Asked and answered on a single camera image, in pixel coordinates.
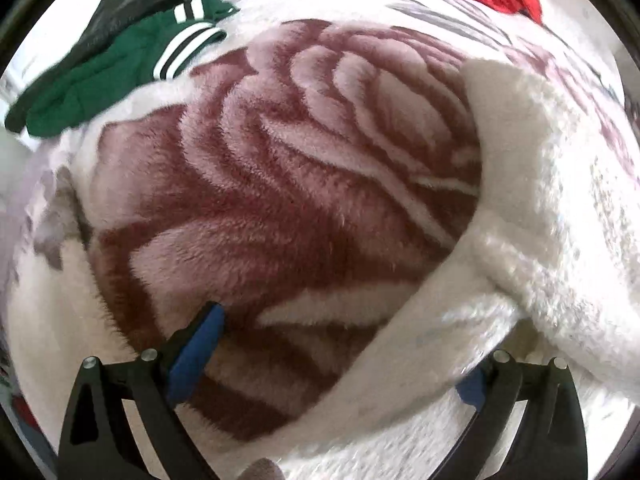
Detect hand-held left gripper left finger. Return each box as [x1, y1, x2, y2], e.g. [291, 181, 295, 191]
[57, 301, 227, 480]

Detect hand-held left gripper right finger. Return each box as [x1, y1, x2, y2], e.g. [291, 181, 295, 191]
[429, 350, 589, 480]

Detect white fluffy fleece garment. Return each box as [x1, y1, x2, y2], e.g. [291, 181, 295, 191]
[272, 57, 640, 480]

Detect rose print plush blanket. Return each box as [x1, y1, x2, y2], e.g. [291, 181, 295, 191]
[0, 0, 640, 480]

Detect green garment with striped cuffs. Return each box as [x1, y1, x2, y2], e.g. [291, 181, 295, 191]
[25, 0, 240, 138]

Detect black garment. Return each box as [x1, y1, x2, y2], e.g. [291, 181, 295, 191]
[4, 0, 201, 133]

